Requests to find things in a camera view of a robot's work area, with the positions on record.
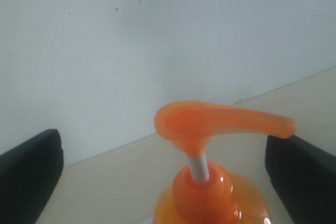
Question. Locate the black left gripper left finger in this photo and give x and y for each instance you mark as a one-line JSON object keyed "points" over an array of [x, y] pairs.
{"points": [[29, 175]]}

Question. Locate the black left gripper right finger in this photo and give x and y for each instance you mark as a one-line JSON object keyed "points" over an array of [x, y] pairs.
{"points": [[303, 177]]}

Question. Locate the orange pump soap bottle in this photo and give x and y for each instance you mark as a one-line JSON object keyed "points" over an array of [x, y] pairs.
{"points": [[203, 191]]}

